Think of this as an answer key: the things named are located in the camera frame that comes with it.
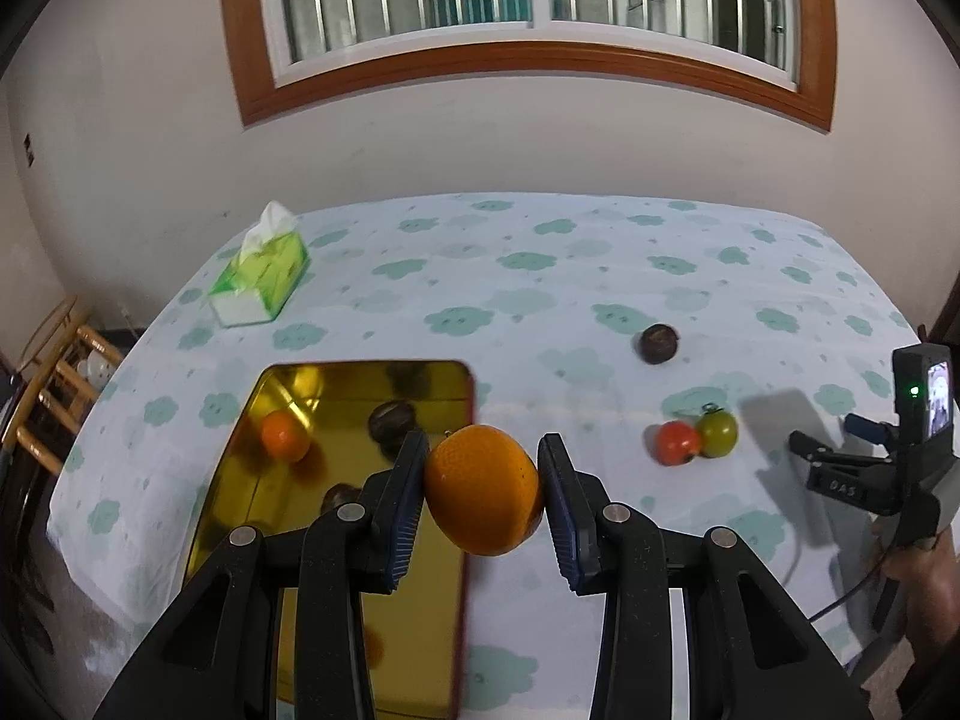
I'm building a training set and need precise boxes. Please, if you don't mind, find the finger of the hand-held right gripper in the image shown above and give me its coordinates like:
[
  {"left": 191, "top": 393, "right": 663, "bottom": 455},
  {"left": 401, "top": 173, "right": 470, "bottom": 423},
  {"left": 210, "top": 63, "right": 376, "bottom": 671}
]
[
  {"left": 788, "top": 431, "right": 841, "bottom": 467},
  {"left": 843, "top": 413, "right": 893, "bottom": 445}
]

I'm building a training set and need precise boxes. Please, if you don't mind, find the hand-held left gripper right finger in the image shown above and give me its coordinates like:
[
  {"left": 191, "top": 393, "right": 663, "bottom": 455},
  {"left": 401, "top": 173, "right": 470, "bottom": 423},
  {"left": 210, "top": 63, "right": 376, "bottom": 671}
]
[{"left": 537, "top": 433, "right": 875, "bottom": 720}]

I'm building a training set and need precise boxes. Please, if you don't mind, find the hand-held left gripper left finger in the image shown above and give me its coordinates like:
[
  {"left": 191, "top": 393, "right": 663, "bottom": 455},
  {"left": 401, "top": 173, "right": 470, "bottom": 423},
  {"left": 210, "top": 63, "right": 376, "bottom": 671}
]
[{"left": 94, "top": 430, "right": 431, "bottom": 720}]

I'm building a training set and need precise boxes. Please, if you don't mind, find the large orange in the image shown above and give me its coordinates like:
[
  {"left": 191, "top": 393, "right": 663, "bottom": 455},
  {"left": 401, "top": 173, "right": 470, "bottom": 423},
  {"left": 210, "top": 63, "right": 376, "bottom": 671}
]
[{"left": 424, "top": 424, "right": 546, "bottom": 557}]

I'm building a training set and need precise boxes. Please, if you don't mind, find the brown round fruit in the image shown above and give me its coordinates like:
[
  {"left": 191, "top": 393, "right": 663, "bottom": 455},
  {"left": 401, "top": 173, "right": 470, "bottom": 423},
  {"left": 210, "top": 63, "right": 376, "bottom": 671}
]
[{"left": 367, "top": 400, "right": 418, "bottom": 458}]

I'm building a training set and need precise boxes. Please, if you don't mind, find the golden metal tray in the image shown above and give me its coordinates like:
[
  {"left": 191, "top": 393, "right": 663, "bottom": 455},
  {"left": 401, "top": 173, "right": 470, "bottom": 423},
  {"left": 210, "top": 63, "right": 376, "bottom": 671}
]
[{"left": 182, "top": 360, "right": 475, "bottom": 720}]

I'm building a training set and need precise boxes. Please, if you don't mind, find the small orange mandarin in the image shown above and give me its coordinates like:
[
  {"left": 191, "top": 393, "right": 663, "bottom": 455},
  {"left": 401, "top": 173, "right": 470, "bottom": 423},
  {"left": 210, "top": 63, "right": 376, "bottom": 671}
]
[{"left": 259, "top": 410, "right": 312, "bottom": 464}]

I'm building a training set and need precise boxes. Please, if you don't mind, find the person's right hand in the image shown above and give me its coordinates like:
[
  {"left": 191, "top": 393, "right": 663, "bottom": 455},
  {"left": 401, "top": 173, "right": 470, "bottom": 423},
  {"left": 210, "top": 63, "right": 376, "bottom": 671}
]
[{"left": 870, "top": 523, "right": 960, "bottom": 597}]

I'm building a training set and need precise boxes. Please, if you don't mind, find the green tomato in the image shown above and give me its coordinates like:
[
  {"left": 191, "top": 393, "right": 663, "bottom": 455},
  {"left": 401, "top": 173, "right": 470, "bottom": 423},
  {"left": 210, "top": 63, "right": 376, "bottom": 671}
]
[{"left": 697, "top": 405, "right": 740, "bottom": 459}]

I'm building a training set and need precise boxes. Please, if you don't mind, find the red tomato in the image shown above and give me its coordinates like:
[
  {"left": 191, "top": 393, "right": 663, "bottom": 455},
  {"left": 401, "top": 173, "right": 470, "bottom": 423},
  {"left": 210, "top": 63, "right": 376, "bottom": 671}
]
[{"left": 657, "top": 421, "right": 703, "bottom": 467}]

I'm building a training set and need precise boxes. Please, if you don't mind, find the dark round fruit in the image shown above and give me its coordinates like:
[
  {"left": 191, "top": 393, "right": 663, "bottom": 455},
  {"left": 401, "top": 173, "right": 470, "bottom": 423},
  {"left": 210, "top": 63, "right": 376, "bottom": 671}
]
[{"left": 639, "top": 323, "right": 680, "bottom": 366}]

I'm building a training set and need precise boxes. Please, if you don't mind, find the cloud print tablecloth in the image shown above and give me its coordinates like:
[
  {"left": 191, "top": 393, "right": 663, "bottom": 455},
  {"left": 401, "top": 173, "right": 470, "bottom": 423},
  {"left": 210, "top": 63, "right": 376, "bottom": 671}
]
[{"left": 46, "top": 191, "right": 931, "bottom": 720}]

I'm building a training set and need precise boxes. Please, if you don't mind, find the green tissue pack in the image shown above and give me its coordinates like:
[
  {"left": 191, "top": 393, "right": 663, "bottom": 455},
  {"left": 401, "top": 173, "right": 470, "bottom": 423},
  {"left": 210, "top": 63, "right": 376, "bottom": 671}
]
[{"left": 207, "top": 200, "right": 311, "bottom": 329}]

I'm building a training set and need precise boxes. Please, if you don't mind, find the wooden chair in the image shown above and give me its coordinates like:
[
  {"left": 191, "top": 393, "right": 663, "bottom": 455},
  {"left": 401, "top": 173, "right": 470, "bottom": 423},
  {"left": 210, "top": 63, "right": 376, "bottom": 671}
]
[{"left": 0, "top": 296, "right": 125, "bottom": 477}]

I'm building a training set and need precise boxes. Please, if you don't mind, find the dark furniture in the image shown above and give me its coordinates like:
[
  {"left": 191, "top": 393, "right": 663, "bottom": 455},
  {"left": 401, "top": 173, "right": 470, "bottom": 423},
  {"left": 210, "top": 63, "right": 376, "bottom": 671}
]
[{"left": 0, "top": 360, "right": 76, "bottom": 691}]

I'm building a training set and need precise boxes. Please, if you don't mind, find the wooden framed window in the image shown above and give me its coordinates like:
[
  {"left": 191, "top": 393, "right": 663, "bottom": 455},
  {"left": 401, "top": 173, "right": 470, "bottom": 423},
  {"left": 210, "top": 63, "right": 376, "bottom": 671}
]
[{"left": 217, "top": 0, "right": 837, "bottom": 132}]

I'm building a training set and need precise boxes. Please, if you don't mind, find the black cable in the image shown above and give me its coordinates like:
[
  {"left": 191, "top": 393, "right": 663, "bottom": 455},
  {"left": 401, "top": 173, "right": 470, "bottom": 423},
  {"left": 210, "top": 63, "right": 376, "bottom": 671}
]
[{"left": 808, "top": 540, "right": 895, "bottom": 623}]

